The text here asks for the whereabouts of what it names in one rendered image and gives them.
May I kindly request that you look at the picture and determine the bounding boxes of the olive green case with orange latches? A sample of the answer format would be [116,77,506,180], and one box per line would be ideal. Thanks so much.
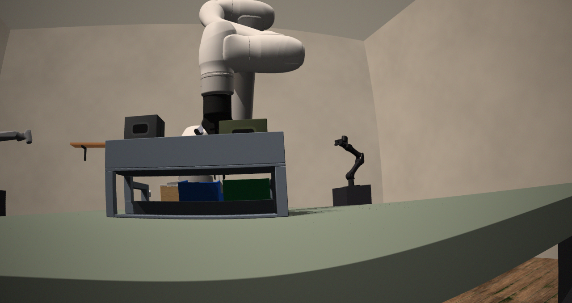
[219,118,268,134]

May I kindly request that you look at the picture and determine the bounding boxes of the blue bin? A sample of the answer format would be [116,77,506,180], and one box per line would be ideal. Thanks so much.
[178,180,223,201]

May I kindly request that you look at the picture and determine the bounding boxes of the green bin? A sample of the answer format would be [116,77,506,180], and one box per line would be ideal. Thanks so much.
[223,178,271,201]

